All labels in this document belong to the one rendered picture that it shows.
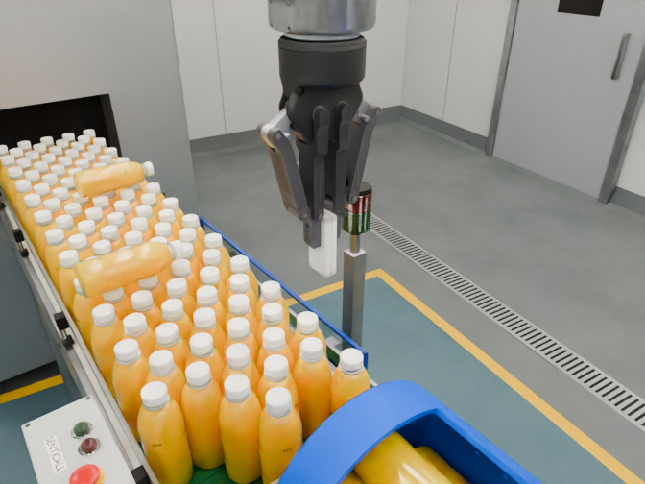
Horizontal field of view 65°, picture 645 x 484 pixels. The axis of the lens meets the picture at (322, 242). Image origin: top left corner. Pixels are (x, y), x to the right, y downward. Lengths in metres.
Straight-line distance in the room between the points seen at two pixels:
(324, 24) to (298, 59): 0.04
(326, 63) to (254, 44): 4.58
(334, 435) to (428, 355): 1.96
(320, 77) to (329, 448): 0.39
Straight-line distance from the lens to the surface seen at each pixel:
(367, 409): 0.62
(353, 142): 0.51
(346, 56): 0.43
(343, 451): 0.60
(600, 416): 2.53
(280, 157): 0.45
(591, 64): 4.37
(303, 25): 0.42
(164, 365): 0.89
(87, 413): 0.87
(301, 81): 0.44
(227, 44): 4.91
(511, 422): 2.36
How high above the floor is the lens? 1.70
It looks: 30 degrees down
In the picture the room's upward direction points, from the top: straight up
